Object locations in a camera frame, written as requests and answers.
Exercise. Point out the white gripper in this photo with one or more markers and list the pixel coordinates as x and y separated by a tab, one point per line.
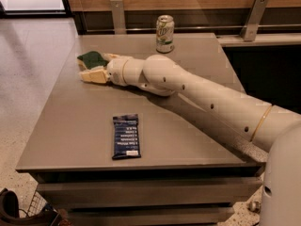
115	71

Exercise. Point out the green and yellow sponge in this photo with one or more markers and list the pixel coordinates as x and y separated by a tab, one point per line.
91	60

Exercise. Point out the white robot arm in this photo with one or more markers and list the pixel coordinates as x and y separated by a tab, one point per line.
270	127

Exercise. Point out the dark blue snack bar wrapper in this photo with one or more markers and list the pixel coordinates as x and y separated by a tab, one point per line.
126	137

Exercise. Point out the green white soda can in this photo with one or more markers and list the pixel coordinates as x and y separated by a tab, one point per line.
164	34

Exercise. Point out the grey drawer cabinet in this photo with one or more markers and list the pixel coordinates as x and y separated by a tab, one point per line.
189	171

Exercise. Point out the dark brown bag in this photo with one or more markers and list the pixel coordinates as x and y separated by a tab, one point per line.
10	213

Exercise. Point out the black white striped cylinder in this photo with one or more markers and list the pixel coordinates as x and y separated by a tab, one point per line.
254	207

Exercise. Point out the left metal wall bracket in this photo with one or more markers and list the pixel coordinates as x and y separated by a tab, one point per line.
118	16

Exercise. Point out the metal wall bracket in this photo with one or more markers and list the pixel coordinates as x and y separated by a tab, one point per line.
250	29
118	16

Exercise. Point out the wire mesh basket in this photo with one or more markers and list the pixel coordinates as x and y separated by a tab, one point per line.
36	205

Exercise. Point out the right metal wall bracket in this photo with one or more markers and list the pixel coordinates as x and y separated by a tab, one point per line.
250	29

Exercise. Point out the metal wall rail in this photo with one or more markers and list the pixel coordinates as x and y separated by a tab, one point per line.
219	30

